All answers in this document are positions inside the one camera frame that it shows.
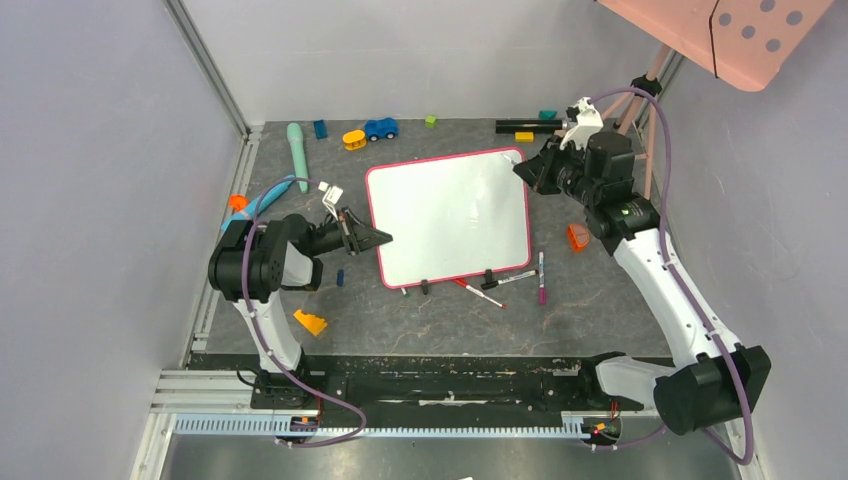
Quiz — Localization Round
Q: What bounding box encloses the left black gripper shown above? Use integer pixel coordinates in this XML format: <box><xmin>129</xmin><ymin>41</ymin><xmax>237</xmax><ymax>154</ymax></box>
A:
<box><xmin>307</xmin><ymin>207</ymin><xmax>393</xmax><ymax>256</ymax></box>

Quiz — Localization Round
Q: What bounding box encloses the pink framed whiteboard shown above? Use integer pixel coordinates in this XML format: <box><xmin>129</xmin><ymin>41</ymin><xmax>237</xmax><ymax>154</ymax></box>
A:
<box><xmin>365</xmin><ymin>147</ymin><xmax>532</xmax><ymax>289</ymax></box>

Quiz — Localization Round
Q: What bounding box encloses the magenta whiteboard marker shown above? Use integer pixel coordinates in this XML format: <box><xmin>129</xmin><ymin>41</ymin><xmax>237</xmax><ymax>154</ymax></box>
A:
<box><xmin>537</xmin><ymin>251</ymin><xmax>547</xmax><ymax>305</ymax></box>

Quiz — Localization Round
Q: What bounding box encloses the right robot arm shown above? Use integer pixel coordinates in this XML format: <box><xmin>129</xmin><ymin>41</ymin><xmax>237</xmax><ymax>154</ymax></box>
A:
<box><xmin>513</xmin><ymin>131</ymin><xmax>771</xmax><ymax>435</ymax></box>

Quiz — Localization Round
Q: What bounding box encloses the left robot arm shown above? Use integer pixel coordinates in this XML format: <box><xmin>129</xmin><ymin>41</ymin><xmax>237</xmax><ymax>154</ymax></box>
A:
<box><xmin>207</xmin><ymin>207</ymin><xmax>393</xmax><ymax>408</ymax></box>

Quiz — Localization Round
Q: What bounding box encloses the red whiteboard marker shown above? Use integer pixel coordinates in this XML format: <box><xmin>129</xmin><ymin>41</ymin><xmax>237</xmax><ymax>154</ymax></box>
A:
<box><xmin>452</xmin><ymin>278</ymin><xmax>506</xmax><ymax>309</ymax></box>

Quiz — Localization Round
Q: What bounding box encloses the yellow block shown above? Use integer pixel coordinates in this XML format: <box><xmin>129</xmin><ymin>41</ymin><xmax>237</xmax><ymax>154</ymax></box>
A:
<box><xmin>514</xmin><ymin>132</ymin><xmax>535</xmax><ymax>143</ymax></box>

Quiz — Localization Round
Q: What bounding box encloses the orange semicircle toy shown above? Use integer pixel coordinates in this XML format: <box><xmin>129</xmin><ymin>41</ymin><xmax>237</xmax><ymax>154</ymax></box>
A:
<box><xmin>566</xmin><ymin>223</ymin><xmax>592</xmax><ymax>253</ymax></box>

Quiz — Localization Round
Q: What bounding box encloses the yellow oval toy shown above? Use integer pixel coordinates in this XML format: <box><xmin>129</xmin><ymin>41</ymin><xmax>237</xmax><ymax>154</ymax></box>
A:
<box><xmin>342</xmin><ymin>129</ymin><xmax>368</xmax><ymax>151</ymax></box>

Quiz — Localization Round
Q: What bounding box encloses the orange wedge block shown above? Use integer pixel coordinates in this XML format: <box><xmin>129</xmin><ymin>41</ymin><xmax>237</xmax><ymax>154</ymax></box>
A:
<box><xmin>294</xmin><ymin>310</ymin><xmax>328</xmax><ymax>337</ymax></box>

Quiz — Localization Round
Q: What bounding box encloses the blue toy car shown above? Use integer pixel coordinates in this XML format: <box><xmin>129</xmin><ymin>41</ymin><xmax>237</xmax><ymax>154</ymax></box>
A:
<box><xmin>364</xmin><ymin>117</ymin><xmax>399</xmax><ymax>142</ymax></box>

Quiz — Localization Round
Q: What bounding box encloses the blue toy crayon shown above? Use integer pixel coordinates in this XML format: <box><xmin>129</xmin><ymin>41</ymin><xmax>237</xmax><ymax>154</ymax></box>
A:
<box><xmin>220</xmin><ymin>175</ymin><xmax>294</xmax><ymax>232</ymax></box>

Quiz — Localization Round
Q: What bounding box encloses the dark blue block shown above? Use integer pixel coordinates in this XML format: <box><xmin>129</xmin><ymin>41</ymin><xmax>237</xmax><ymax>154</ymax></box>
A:
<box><xmin>313</xmin><ymin>120</ymin><xmax>329</xmax><ymax>140</ymax></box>

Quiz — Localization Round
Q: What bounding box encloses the mint green toy stick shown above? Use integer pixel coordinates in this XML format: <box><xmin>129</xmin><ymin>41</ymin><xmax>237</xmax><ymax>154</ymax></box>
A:
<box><xmin>286</xmin><ymin>123</ymin><xmax>309</xmax><ymax>178</ymax></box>

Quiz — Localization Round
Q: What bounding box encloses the black rainbow marker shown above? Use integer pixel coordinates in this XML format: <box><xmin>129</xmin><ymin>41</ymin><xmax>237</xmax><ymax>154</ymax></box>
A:
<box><xmin>481</xmin><ymin>269</ymin><xmax>537</xmax><ymax>290</ymax></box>

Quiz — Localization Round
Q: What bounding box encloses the pink tripod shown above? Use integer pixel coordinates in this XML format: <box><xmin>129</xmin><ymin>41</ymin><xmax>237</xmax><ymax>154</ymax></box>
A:
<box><xmin>601</xmin><ymin>43</ymin><xmax>671</xmax><ymax>170</ymax></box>

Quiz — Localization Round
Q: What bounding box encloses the orange small toy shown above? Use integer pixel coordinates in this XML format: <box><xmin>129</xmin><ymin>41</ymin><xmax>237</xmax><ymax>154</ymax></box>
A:
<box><xmin>228</xmin><ymin>194</ymin><xmax>250</xmax><ymax>212</ymax></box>

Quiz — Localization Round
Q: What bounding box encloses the pink perforated panel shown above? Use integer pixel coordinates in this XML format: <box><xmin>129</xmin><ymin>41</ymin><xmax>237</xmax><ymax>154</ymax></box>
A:
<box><xmin>601</xmin><ymin>0</ymin><xmax>835</xmax><ymax>92</ymax></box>

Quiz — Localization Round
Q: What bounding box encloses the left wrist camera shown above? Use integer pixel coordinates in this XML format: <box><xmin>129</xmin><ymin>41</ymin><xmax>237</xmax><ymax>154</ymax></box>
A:
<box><xmin>318</xmin><ymin>182</ymin><xmax>344</xmax><ymax>219</ymax></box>

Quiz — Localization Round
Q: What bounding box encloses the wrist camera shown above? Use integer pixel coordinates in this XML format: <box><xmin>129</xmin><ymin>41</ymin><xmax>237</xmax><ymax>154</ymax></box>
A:
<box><xmin>318</xmin><ymin>182</ymin><xmax>344</xmax><ymax>219</ymax></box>
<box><xmin>559</xmin><ymin>97</ymin><xmax>604</xmax><ymax>150</ymax></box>

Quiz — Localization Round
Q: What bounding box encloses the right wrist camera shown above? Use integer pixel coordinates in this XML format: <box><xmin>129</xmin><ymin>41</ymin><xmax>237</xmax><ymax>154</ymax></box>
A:
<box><xmin>559</xmin><ymin>97</ymin><xmax>604</xmax><ymax>150</ymax></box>

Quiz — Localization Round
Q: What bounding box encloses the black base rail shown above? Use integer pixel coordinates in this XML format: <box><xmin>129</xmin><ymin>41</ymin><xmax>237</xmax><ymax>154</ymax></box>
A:
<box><xmin>188</xmin><ymin>352</ymin><xmax>677</xmax><ymax>429</ymax></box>

